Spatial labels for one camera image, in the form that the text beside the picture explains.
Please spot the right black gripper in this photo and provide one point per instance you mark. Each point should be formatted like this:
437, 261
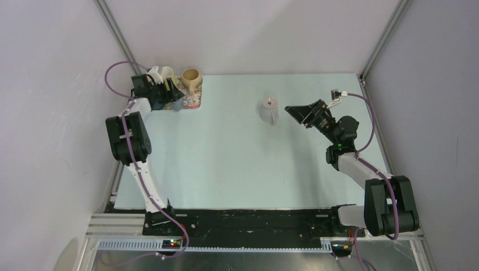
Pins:
308, 114

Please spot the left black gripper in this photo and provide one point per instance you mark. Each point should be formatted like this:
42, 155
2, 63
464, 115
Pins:
173, 95

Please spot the grey mug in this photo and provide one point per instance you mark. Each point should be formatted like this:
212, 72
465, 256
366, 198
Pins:
178, 104
268, 111

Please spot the beige ceramic mug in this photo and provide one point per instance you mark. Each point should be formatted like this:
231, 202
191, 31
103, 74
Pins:
192, 80

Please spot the yellow ceramic mug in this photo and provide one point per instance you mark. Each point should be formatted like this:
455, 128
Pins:
168, 72

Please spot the blue ceramic mug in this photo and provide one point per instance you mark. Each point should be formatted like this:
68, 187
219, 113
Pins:
157, 106

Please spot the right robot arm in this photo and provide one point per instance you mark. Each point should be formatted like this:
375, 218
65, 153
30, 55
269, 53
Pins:
389, 206

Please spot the floral placemat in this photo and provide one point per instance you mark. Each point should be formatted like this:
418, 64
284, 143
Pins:
191, 102

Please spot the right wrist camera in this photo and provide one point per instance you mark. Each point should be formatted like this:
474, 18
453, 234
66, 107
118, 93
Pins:
336, 97

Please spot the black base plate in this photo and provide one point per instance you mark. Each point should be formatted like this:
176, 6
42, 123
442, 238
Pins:
250, 227

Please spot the grey cable duct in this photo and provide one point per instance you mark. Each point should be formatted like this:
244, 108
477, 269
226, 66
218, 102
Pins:
165, 245

